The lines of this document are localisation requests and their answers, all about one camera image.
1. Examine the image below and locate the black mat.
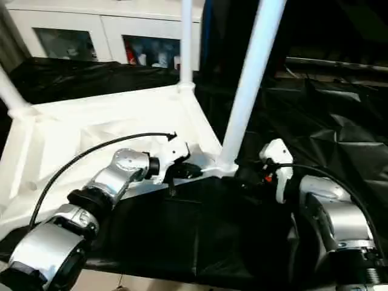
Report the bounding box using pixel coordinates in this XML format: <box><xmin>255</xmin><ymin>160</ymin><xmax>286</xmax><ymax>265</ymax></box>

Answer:
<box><xmin>0</xmin><ymin>56</ymin><xmax>388</xmax><ymax>289</ymax></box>

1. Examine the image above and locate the grey curtain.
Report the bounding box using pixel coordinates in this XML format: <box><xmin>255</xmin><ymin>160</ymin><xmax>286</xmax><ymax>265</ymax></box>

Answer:
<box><xmin>0</xmin><ymin>3</ymin><xmax>29</xmax><ymax>70</ymax></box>

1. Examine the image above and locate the white cabinet with glass doors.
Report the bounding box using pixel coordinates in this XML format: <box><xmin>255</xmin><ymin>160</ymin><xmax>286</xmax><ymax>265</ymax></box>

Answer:
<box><xmin>5</xmin><ymin>0</ymin><xmax>205</xmax><ymax>70</ymax></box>

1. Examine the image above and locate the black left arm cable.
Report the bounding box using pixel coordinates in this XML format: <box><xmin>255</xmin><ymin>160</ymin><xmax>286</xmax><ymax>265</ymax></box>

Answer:
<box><xmin>28</xmin><ymin>132</ymin><xmax>178</xmax><ymax>231</ymax></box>

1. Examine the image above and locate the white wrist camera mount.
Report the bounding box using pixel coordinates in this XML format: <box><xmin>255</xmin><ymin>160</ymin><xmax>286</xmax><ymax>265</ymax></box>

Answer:
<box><xmin>259</xmin><ymin>138</ymin><xmax>295</xmax><ymax>204</ymax></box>
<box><xmin>150</xmin><ymin>140</ymin><xmax>191</xmax><ymax>185</ymax></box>

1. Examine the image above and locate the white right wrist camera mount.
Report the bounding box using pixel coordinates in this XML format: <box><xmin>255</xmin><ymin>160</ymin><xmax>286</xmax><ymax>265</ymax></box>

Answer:
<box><xmin>259</xmin><ymin>138</ymin><xmax>295</xmax><ymax>204</ymax></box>

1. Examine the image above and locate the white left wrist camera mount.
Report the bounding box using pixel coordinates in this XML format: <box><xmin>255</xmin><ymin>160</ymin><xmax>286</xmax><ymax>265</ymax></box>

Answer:
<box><xmin>150</xmin><ymin>140</ymin><xmax>191</xmax><ymax>185</ymax></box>

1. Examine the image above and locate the white plastic table top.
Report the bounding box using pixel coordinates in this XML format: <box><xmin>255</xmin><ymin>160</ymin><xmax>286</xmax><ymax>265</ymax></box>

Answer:
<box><xmin>0</xmin><ymin>82</ymin><xmax>238</xmax><ymax>240</ymax></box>

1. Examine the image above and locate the black metal bar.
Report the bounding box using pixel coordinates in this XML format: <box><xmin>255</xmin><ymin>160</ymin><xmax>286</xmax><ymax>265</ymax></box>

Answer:
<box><xmin>284</xmin><ymin>56</ymin><xmax>388</xmax><ymax>76</ymax></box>

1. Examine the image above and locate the white plastic table leg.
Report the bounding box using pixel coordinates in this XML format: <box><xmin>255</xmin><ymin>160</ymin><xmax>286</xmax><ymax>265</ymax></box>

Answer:
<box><xmin>215</xmin><ymin>0</ymin><xmax>288</xmax><ymax>175</ymax></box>
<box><xmin>178</xmin><ymin>0</ymin><xmax>196</xmax><ymax>93</ymax></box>
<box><xmin>0</xmin><ymin>65</ymin><xmax>32</xmax><ymax>120</ymax></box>

